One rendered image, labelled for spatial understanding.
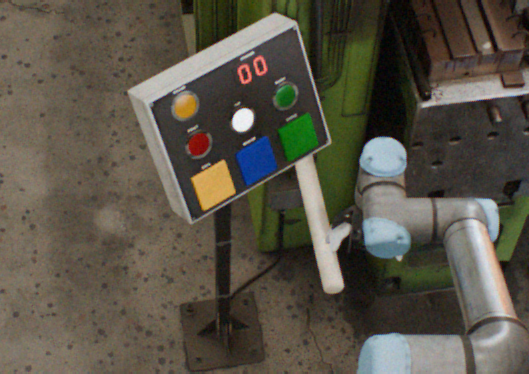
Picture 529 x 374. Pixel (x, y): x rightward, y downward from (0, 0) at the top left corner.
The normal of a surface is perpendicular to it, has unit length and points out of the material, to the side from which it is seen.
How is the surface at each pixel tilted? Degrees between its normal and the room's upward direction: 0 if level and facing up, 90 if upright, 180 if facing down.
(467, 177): 90
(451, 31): 0
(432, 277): 89
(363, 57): 90
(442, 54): 0
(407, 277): 89
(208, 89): 60
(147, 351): 0
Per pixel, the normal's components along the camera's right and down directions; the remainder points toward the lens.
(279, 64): 0.49, 0.32
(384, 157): 0.00, -0.55
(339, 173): 0.16, 0.82
